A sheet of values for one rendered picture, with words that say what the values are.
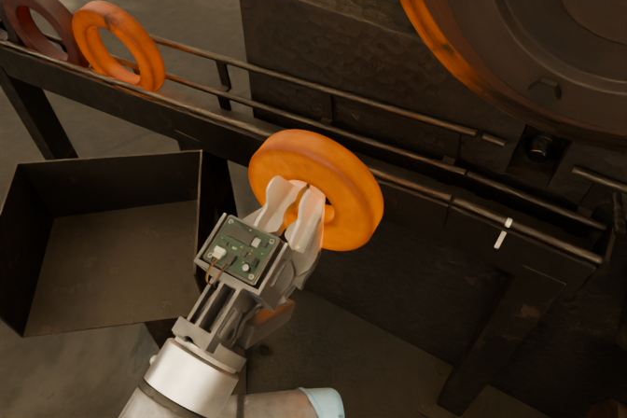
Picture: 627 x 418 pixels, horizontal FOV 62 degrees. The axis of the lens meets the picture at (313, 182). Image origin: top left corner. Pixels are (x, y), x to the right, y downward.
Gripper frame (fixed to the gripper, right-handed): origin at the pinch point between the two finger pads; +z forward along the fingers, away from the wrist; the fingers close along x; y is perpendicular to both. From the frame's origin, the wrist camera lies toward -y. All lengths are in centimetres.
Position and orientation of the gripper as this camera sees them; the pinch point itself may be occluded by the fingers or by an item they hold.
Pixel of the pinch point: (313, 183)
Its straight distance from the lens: 56.1
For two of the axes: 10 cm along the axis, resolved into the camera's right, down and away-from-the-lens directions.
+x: -8.7, -3.7, 3.3
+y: -1.6, -4.3, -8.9
